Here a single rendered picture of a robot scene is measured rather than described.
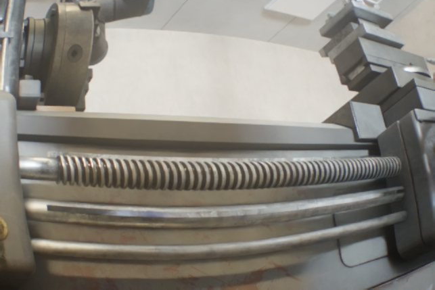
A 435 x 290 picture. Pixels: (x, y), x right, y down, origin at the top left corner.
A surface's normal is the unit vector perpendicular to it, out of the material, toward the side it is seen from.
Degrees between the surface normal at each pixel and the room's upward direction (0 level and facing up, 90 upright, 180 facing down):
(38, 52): 116
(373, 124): 90
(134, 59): 90
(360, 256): 90
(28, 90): 90
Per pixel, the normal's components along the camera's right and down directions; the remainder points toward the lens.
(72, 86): 0.42, 0.58
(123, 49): 0.50, -0.43
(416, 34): -0.84, -0.04
